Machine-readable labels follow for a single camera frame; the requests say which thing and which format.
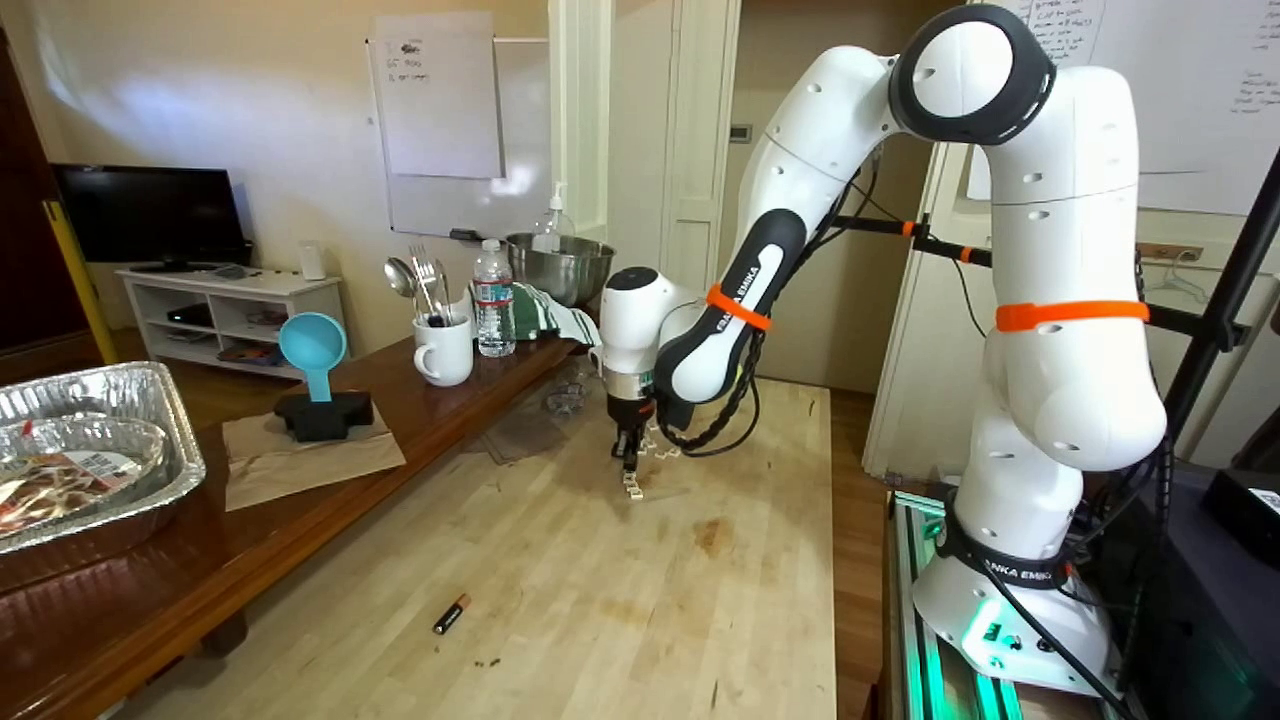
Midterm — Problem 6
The black block stand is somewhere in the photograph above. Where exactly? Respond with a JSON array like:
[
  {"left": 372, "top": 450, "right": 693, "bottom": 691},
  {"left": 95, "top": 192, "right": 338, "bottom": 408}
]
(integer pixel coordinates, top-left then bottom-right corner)
[{"left": 272, "top": 389, "right": 375, "bottom": 445}]

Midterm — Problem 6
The metal spoon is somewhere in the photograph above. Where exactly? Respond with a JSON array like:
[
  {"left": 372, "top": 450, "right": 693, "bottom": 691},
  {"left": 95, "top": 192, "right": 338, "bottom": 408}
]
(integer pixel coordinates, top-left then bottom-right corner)
[{"left": 378, "top": 253, "right": 450, "bottom": 323}]

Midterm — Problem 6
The black marker pen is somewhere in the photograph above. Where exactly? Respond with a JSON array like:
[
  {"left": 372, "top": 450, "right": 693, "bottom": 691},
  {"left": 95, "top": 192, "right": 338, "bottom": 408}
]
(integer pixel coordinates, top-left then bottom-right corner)
[{"left": 428, "top": 590, "right": 473, "bottom": 638}]

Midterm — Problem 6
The black base cable bundle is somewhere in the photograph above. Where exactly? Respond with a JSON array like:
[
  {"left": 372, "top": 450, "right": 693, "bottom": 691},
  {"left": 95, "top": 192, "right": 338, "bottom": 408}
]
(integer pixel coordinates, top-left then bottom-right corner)
[{"left": 936, "top": 511, "right": 1135, "bottom": 720}]

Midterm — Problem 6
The aluminium robot stand frame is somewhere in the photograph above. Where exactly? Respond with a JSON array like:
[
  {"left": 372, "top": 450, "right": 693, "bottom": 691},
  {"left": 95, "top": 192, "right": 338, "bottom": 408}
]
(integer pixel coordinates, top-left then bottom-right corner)
[{"left": 883, "top": 482, "right": 1135, "bottom": 720}]

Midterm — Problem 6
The black articulated mount rod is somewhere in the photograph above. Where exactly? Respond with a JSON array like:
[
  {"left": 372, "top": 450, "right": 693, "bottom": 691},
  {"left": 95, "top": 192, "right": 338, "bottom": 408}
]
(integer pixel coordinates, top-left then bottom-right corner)
[{"left": 830, "top": 209, "right": 1256, "bottom": 340}]

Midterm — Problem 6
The stainless steel bowl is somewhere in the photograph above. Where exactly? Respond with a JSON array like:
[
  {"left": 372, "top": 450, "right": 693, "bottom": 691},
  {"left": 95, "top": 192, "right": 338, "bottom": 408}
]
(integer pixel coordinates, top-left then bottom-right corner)
[{"left": 498, "top": 230, "right": 621, "bottom": 308}]

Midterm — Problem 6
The shiny crumpled wrapper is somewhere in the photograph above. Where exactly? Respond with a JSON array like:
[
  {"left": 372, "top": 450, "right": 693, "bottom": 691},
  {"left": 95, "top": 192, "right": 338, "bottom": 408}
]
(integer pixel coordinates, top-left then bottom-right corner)
[{"left": 0, "top": 445, "right": 150, "bottom": 536}]

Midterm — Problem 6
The black flat television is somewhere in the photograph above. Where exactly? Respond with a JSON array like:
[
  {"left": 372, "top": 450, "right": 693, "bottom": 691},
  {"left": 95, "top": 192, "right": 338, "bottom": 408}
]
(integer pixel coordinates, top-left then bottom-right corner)
[{"left": 49, "top": 159, "right": 255, "bottom": 273}]

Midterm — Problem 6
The white refrigerator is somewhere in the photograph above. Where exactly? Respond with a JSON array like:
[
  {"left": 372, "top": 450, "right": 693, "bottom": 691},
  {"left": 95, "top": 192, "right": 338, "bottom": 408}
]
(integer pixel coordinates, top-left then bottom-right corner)
[{"left": 855, "top": 131, "right": 1280, "bottom": 487}]

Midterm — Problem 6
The aluminium foil tray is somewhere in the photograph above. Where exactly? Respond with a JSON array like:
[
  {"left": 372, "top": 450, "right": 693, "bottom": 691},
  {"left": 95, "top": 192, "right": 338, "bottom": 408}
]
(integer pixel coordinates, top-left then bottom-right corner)
[{"left": 0, "top": 357, "right": 210, "bottom": 557}]

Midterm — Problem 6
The white mug with utensils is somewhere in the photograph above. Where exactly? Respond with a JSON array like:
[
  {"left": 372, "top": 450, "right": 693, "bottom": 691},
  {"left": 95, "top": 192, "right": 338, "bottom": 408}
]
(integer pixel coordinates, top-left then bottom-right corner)
[{"left": 407, "top": 313, "right": 478, "bottom": 390}]

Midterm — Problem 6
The white paper sheet with writing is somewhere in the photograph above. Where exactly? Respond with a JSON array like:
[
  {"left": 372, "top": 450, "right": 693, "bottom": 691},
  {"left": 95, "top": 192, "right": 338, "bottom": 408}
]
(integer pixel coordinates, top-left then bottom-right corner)
[{"left": 965, "top": 0, "right": 1280, "bottom": 216}]

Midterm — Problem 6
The dark wooden table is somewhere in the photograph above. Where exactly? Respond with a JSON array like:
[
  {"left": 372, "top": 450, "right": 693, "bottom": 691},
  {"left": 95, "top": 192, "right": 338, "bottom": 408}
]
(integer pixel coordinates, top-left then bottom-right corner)
[{"left": 0, "top": 282, "right": 625, "bottom": 720}]

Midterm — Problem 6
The orange velcro strap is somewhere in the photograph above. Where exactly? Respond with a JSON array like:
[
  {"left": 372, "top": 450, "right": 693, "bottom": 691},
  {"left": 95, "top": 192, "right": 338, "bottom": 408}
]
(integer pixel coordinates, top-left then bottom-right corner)
[
  {"left": 704, "top": 282, "right": 774, "bottom": 337},
  {"left": 993, "top": 294, "right": 1150, "bottom": 337}
]

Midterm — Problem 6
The white television stand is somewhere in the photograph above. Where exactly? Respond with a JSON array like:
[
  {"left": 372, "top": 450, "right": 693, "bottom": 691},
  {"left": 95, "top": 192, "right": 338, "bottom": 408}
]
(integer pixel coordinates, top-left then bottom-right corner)
[{"left": 117, "top": 264, "right": 352, "bottom": 385}]

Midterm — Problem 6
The brown paper sheet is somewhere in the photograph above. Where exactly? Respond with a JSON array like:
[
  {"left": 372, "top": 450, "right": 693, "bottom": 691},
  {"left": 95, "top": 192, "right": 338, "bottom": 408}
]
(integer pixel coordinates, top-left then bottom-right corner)
[{"left": 217, "top": 398, "right": 413, "bottom": 514}]

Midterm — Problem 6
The black equipment box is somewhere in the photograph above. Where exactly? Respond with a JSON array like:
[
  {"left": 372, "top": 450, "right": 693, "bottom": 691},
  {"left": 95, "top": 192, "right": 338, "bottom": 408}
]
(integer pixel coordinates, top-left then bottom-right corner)
[{"left": 1103, "top": 456, "right": 1280, "bottom": 720}]

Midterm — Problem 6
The yellow spirit level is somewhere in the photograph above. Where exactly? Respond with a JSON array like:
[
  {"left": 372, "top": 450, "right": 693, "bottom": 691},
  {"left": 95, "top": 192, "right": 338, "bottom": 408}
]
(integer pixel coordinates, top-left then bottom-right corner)
[{"left": 36, "top": 197, "right": 121, "bottom": 368}]

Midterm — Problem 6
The black slanted pole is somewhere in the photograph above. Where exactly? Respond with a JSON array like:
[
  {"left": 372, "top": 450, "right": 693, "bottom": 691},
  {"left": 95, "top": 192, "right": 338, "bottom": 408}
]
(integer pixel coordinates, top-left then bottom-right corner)
[{"left": 1159, "top": 155, "right": 1280, "bottom": 445}]

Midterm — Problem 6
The white door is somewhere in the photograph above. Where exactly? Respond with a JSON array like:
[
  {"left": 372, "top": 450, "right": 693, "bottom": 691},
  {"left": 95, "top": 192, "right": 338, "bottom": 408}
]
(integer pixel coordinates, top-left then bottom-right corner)
[{"left": 544, "top": 0, "right": 744, "bottom": 357}]

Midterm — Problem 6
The white paper poster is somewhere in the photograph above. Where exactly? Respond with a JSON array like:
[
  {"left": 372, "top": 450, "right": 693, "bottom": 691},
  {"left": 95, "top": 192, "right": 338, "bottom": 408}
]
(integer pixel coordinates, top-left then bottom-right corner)
[{"left": 366, "top": 13, "right": 502, "bottom": 180}]

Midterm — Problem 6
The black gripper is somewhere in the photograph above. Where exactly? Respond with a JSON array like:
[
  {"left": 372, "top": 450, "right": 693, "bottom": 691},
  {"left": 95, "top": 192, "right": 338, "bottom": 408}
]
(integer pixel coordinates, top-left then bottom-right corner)
[{"left": 609, "top": 395, "right": 660, "bottom": 479}]

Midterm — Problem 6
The clear water bottle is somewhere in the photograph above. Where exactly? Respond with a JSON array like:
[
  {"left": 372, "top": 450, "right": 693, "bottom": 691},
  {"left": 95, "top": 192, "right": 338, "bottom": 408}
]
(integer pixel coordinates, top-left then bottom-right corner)
[{"left": 467, "top": 237, "right": 521, "bottom": 358}]

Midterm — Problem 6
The white wall board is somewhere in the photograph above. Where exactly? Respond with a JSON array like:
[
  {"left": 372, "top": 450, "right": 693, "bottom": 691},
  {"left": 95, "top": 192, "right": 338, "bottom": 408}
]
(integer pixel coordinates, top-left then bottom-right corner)
[{"left": 385, "top": 37, "right": 554, "bottom": 244}]

